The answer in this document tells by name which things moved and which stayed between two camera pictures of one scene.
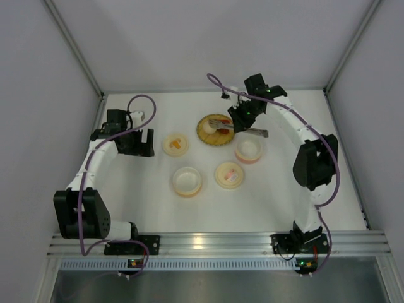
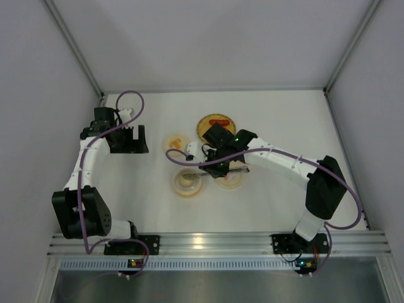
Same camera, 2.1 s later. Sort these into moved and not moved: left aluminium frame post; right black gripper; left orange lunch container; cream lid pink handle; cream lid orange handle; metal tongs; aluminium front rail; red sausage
Moved: metal tongs; right black gripper; red sausage
Not moved: cream lid orange handle; left aluminium frame post; left orange lunch container; aluminium front rail; cream lid pink handle
